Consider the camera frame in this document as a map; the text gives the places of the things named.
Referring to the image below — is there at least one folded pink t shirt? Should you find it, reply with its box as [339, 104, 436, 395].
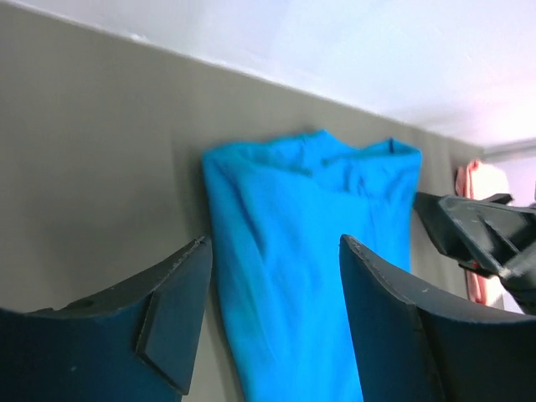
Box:
[455, 159, 510, 307]

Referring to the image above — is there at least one right aluminium frame post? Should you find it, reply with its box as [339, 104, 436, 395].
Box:
[482, 138, 536, 162]

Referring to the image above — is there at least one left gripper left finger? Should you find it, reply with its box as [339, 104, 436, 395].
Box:
[1, 236, 213, 401]

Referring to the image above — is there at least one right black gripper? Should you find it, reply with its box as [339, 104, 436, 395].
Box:
[414, 192, 535, 316]

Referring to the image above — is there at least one blue t shirt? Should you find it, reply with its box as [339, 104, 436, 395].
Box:
[202, 131, 422, 401]

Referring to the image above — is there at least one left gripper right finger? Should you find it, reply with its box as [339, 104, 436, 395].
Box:
[339, 235, 535, 401]

